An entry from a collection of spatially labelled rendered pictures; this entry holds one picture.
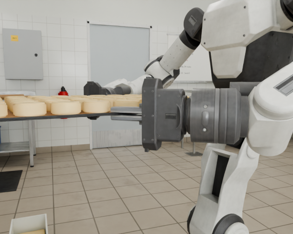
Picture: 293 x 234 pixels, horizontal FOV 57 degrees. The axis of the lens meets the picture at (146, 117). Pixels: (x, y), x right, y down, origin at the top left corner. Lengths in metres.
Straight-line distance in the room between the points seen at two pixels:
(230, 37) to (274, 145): 0.50
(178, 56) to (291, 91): 0.79
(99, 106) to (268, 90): 0.27
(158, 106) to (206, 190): 0.60
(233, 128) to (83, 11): 4.36
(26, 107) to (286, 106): 0.37
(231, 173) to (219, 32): 0.44
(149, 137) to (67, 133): 4.14
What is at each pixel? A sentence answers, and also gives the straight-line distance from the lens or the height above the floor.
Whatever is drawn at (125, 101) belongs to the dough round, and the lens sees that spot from 0.50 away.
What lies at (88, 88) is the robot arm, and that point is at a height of 1.04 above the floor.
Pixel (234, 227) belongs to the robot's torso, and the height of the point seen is 0.63.
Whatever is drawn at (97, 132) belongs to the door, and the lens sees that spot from 4.64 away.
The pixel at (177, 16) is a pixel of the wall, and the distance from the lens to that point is 5.14.
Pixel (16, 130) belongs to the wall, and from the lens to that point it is 4.56.
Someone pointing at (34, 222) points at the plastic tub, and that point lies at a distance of 2.16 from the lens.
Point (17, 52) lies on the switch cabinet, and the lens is 4.33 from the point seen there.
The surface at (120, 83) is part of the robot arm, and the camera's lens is 1.09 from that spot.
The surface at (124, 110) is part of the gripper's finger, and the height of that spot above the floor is 1.01.
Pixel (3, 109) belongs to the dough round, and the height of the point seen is 1.02.
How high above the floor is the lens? 1.05
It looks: 6 degrees down
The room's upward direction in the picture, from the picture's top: straight up
